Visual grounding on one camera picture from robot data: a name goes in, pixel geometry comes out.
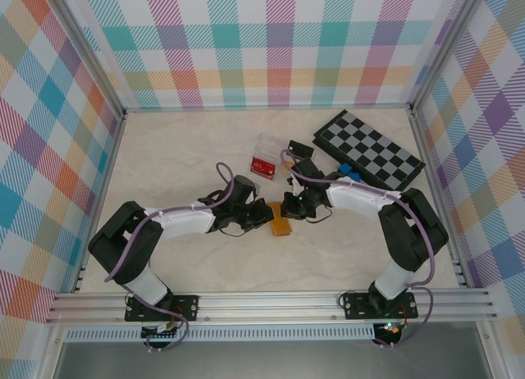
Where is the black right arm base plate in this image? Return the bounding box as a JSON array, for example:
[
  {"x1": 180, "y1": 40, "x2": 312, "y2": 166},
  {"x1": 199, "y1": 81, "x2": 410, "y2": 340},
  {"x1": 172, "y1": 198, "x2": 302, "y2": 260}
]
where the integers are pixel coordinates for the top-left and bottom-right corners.
[{"x1": 342, "y1": 291, "x2": 418, "y2": 319}]

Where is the black and grey chessboard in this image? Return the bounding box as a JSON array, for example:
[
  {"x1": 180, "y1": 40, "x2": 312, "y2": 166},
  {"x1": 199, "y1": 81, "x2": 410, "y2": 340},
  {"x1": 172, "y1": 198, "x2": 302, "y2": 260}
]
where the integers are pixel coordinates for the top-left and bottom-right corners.
[{"x1": 312, "y1": 109, "x2": 426, "y2": 191}]

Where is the aluminium side rail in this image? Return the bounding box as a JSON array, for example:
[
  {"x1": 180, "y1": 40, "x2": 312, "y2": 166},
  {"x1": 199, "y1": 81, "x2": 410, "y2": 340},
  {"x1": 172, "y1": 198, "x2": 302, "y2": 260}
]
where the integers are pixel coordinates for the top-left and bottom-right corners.
[
  {"x1": 73, "y1": 116, "x2": 126, "y2": 293},
  {"x1": 409, "y1": 110, "x2": 471, "y2": 290}
]

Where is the small circuit board with lights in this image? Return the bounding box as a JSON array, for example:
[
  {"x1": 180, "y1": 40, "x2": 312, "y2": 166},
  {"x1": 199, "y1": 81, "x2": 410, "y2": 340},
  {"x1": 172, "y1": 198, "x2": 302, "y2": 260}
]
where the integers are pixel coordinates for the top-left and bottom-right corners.
[{"x1": 375, "y1": 321, "x2": 402, "y2": 336}]

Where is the aluminium frame post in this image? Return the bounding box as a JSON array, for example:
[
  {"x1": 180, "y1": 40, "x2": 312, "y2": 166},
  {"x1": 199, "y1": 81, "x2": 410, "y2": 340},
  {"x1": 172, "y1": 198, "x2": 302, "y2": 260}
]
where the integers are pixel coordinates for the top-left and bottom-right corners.
[
  {"x1": 48, "y1": 0, "x2": 127, "y2": 120},
  {"x1": 409, "y1": 0, "x2": 491, "y2": 113}
]

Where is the red card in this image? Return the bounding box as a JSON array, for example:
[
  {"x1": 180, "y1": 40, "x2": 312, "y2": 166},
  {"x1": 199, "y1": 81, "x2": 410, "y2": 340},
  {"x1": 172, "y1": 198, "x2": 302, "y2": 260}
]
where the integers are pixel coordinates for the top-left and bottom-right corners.
[{"x1": 250, "y1": 157, "x2": 278, "y2": 180}]

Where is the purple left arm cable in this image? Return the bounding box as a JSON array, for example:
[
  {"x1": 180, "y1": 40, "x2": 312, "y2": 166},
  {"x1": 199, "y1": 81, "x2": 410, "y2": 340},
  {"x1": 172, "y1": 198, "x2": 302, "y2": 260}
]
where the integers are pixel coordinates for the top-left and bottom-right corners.
[{"x1": 104, "y1": 161, "x2": 238, "y2": 354}]

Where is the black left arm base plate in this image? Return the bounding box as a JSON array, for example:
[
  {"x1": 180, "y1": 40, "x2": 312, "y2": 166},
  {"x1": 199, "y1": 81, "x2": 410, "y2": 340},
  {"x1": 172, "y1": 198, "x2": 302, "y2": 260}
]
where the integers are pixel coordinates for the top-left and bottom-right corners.
[{"x1": 125, "y1": 295, "x2": 200, "y2": 321}]

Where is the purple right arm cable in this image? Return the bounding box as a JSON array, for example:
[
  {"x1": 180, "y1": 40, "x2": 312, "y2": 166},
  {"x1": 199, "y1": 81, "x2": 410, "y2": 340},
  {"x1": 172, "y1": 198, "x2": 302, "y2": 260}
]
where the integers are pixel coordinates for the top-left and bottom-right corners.
[{"x1": 280, "y1": 148, "x2": 436, "y2": 349}]

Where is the clear plastic card box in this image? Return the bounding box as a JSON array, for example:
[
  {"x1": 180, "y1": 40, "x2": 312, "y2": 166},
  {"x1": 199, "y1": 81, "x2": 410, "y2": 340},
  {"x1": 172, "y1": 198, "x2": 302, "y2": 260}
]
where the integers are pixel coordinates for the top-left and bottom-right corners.
[{"x1": 250, "y1": 132, "x2": 288, "y2": 181}]

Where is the black card with white mark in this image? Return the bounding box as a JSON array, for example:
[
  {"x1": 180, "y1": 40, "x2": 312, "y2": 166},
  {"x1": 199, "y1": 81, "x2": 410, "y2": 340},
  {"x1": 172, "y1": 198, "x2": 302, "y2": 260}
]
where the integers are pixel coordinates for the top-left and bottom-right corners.
[{"x1": 287, "y1": 139, "x2": 316, "y2": 158}]

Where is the orange booklet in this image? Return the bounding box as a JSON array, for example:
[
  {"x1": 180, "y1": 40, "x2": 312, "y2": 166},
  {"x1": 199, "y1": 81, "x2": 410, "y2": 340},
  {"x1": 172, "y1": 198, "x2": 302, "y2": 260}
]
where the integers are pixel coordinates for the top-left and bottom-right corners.
[{"x1": 266, "y1": 201, "x2": 293, "y2": 236}]

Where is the slotted white cable duct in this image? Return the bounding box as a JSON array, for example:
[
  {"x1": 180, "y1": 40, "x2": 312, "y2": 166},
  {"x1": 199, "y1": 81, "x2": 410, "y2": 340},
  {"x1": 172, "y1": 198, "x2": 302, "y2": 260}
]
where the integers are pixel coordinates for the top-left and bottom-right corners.
[{"x1": 65, "y1": 328, "x2": 377, "y2": 342}]

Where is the thin black right gripper cable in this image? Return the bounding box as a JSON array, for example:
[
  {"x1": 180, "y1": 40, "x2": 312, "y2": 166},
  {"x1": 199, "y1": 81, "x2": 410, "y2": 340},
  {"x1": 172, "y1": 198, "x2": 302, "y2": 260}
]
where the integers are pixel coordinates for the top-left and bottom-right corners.
[{"x1": 305, "y1": 206, "x2": 333, "y2": 224}]

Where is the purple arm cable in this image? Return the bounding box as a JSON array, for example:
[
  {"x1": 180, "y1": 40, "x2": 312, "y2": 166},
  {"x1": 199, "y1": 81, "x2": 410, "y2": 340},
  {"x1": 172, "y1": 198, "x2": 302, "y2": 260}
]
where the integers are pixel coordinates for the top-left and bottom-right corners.
[
  {"x1": 104, "y1": 161, "x2": 238, "y2": 354},
  {"x1": 280, "y1": 148, "x2": 436, "y2": 349}
]

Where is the aluminium rail under arm bases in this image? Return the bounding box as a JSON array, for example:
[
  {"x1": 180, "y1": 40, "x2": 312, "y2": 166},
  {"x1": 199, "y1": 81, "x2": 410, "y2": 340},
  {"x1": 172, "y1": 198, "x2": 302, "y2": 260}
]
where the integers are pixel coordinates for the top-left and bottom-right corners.
[{"x1": 44, "y1": 287, "x2": 500, "y2": 326}]

